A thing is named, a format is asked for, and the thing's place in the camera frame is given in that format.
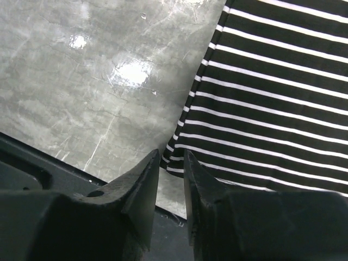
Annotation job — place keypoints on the thin striped tank top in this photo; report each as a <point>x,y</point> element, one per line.
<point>268,106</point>

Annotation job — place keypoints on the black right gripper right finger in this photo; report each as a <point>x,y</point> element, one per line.
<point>228,224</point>

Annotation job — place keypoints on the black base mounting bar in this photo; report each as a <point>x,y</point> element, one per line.
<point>168,241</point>

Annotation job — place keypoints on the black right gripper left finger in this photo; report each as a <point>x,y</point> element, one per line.
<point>113,222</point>

